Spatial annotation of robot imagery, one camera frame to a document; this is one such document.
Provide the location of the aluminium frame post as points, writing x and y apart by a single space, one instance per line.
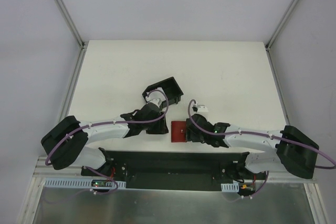
280 26
70 23

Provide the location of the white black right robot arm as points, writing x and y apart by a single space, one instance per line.
283 150

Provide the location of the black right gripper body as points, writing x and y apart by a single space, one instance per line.
189 130

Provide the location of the red leather card holder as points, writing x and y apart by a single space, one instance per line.
178 132

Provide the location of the white cable duct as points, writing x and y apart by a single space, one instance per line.
230 188
86 183

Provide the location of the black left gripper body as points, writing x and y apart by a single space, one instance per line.
158 126

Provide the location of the right aluminium frame post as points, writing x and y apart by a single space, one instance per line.
280 26

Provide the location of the black card box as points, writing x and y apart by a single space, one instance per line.
171 89

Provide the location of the aluminium front rail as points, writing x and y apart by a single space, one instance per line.
43 170

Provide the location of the left aluminium frame post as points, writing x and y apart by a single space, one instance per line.
70 23

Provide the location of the right white cable duct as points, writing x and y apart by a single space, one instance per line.
230 188

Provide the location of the left white cable duct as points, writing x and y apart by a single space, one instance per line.
86 183

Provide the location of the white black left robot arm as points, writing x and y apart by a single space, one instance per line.
68 142

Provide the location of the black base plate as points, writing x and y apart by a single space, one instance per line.
176 171

